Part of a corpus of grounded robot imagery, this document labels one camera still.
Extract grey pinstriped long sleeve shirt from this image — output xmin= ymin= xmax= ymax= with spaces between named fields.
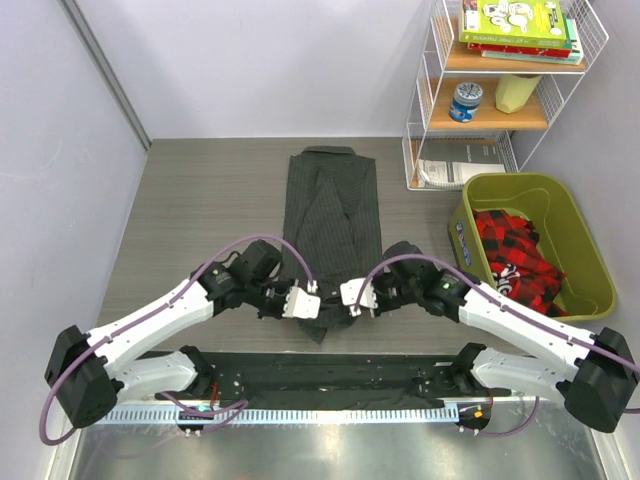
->
xmin=283 ymin=146 xmax=382 ymax=344

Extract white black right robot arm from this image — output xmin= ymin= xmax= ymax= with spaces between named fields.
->
xmin=360 ymin=242 xmax=639 ymax=433

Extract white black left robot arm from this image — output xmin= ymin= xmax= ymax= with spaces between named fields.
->
xmin=40 ymin=234 xmax=295 ymax=429

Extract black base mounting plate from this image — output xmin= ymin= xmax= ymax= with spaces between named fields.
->
xmin=172 ymin=352 xmax=510 ymax=411

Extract red black plaid shirt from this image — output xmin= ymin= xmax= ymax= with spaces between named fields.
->
xmin=473 ymin=210 xmax=566 ymax=317

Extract grey booklet with papers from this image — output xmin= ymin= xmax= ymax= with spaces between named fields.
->
xmin=414 ymin=139 xmax=506 ymax=190

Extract olive green plastic bin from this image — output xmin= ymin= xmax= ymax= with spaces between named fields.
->
xmin=448 ymin=173 xmax=617 ymax=323

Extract blue white tin can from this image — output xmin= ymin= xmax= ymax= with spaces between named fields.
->
xmin=449 ymin=82 xmax=484 ymax=123

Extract pale yellow faceted vase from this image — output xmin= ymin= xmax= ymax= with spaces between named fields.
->
xmin=495 ymin=74 xmax=542 ymax=114

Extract red book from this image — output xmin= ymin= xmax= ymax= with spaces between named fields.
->
xmin=467 ymin=43 xmax=572 ymax=58

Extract teal book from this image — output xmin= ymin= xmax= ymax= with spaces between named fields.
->
xmin=477 ymin=19 xmax=584 ymax=65

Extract green board game box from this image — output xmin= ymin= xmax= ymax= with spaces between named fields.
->
xmin=458 ymin=0 xmax=567 ymax=49

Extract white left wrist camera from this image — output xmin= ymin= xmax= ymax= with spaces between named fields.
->
xmin=282 ymin=280 xmax=321 ymax=320

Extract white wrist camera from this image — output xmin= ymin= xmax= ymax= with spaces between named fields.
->
xmin=282 ymin=280 xmax=321 ymax=320
xmin=339 ymin=278 xmax=378 ymax=317

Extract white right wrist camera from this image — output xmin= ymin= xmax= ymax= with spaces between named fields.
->
xmin=339 ymin=278 xmax=378 ymax=317

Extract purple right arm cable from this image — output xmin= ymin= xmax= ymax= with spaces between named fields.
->
xmin=354 ymin=253 xmax=640 ymax=437

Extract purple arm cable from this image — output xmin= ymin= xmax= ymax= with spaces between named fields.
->
xmin=354 ymin=253 xmax=640 ymax=437
xmin=38 ymin=234 xmax=317 ymax=446

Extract aluminium extrusion rail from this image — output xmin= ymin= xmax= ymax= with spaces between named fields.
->
xmin=61 ymin=359 xmax=611 ymax=407

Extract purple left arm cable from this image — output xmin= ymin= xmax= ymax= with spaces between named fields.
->
xmin=38 ymin=234 xmax=317 ymax=446

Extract perforated cable duct strip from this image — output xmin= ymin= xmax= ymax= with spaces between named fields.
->
xmin=96 ymin=403 xmax=459 ymax=426

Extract white wire shelf rack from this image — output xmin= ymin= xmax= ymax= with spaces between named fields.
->
xmin=402 ymin=1 xmax=608 ymax=190

